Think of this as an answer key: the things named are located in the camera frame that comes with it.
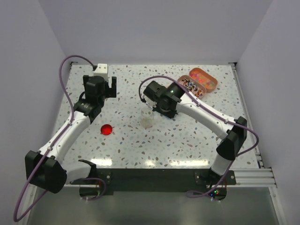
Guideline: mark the red jar lid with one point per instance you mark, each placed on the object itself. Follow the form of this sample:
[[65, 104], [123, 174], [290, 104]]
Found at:
[[106, 129]]

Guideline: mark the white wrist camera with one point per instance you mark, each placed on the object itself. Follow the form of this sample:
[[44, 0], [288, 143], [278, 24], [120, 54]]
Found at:
[[101, 69], [147, 103]]

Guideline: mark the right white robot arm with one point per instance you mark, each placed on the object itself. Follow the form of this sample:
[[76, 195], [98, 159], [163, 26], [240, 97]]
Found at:
[[169, 101]]

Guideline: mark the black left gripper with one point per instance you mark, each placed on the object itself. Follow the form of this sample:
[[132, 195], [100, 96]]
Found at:
[[110, 92]]

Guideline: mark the blue oval candy tray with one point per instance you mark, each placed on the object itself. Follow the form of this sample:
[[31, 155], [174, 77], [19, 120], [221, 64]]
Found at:
[[170, 114]]

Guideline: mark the clear glass jar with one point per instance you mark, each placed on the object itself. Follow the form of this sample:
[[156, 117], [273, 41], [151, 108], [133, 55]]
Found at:
[[147, 117]]

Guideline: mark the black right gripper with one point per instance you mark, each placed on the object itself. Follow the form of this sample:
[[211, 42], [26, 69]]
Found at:
[[157, 108]]

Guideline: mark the orange oval candy tray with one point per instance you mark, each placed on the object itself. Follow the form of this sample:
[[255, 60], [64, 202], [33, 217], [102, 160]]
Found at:
[[203, 78]]

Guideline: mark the pink oval lollipop tray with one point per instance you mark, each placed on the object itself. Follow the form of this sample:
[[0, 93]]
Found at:
[[193, 86]]

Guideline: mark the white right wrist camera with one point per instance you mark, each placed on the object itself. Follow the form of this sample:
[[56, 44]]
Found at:
[[147, 103]]

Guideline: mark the aluminium frame rail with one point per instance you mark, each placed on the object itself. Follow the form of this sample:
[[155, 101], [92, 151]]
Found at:
[[157, 208]]

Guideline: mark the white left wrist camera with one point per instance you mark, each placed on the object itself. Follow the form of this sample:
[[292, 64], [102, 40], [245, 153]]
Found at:
[[101, 69]]

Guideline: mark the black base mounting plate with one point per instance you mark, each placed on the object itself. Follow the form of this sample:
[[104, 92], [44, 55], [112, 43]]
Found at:
[[147, 180]]

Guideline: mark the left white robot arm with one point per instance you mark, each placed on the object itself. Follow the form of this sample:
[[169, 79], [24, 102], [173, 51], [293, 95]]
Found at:
[[44, 167]]

